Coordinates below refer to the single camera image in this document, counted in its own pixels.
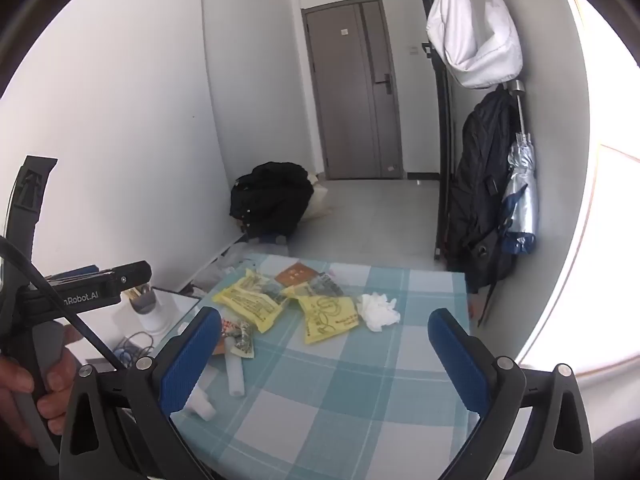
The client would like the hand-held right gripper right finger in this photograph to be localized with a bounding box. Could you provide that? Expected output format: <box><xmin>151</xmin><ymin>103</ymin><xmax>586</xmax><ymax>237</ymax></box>
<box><xmin>427</xmin><ymin>308</ymin><xmax>596</xmax><ymax>480</ymax></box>

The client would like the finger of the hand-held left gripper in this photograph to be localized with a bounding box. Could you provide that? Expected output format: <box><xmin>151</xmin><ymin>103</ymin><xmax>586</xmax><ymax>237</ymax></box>
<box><xmin>97</xmin><ymin>261</ymin><xmax>153</xmax><ymax>291</ymax></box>

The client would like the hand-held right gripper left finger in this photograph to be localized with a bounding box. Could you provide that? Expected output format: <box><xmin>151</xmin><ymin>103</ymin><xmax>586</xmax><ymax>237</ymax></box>
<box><xmin>59</xmin><ymin>306</ymin><xmax>223</xmax><ymax>480</ymax></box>

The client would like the large yellow bread wrapper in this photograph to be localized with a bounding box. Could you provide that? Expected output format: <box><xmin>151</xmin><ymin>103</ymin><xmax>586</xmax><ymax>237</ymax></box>
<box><xmin>212</xmin><ymin>269</ymin><xmax>288</xmax><ymax>333</ymax></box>

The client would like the brown paper packet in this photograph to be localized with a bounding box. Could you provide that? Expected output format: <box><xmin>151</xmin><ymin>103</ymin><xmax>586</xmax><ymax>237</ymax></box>
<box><xmin>275</xmin><ymin>265</ymin><xmax>321</xmax><ymax>286</ymax></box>

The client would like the yellow and grey wrapper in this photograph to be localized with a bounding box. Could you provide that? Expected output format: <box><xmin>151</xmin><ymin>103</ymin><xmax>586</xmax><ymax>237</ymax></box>
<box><xmin>282</xmin><ymin>272</ymin><xmax>361</xmax><ymax>345</ymax></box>

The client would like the person's left hand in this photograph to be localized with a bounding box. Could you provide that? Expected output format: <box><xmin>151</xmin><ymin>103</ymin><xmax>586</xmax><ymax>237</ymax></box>
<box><xmin>0</xmin><ymin>325</ymin><xmax>86</xmax><ymax>448</ymax></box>

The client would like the white plastic tube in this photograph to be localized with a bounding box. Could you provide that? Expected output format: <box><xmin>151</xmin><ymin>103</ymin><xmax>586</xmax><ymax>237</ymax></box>
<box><xmin>225</xmin><ymin>335</ymin><xmax>247</xmax><ymax>397</ymax></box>

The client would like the crumpled pale wrapper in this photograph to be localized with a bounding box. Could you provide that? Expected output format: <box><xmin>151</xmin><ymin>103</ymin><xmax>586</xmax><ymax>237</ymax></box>
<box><xmin>232</xmin><ymin>322</ymin><xmax>256</xmax><ymax>360</ymax></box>

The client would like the grey parcel bag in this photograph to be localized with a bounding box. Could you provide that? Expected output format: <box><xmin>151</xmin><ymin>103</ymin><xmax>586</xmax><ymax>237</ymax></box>
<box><xmin>192</xmin><ymin>242</ymin><xmax>251</xmax><ymax>291</ymax></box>

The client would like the crumpled white tissue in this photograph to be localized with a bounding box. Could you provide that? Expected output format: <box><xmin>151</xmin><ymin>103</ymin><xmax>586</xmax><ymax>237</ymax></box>
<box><xmin>357</xmin><ymin>292</ymin><xmax>402</xmax><ymax>332</ymax></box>

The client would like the blue checked tablecloth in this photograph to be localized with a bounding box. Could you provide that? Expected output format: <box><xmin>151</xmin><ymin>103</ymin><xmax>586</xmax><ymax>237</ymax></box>
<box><xmin>165</xmin><ymin>252</ymin><xmax>481</xmax><ymax>480</ymax></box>

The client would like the black jacket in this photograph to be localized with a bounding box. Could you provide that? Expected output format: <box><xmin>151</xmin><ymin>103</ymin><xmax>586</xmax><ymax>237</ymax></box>
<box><xmin>230</xmin><ymin>162</ymin><xmax>315</xmax><ymax>238</ymax></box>

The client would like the black backpack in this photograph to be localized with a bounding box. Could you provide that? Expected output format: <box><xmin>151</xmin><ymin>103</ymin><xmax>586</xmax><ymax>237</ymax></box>
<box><xmin>445</xmin><ymin>87</ymin><xmax>521</xmax><ymax>295</ymax></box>

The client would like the silver folded umbrella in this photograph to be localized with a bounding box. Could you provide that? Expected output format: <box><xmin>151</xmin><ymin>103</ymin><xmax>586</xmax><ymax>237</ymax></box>
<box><xmin>501</xmin><ymin>79</ymin><xmax>540</xmax><ymax>253</ymax></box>

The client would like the grey door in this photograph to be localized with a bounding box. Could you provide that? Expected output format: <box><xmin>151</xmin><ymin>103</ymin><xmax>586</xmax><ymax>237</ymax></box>
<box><xmin>301</xmin><ymin>0</ymin><xmax>405</xmax><ymax>181</ymax></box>

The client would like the white hanging bag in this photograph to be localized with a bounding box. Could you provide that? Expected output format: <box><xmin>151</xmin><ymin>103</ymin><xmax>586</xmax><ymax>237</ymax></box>
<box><xmin>426</xmin><ymin>0</ymin><xmax>523</xmax><ymax>90</ymax></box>

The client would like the black cable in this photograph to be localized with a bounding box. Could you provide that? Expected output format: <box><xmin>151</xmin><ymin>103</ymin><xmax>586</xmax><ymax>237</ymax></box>
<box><xmin>0</xmin><ymin>235</ymin><xmax>123</xmax><ymax>373</ymax></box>

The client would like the blue cable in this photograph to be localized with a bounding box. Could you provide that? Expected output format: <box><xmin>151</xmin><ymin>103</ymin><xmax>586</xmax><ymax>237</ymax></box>
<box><xmin>114</xmin><ymin>332</ymin><xmax>156</xmax><ymax>367</ymax></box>

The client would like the black door frame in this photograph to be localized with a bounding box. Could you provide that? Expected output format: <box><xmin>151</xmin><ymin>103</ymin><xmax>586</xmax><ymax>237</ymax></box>
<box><xmin>412</xmin><ymin>0</ymin><xmax>457</xmax><ymax>261</ymax></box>

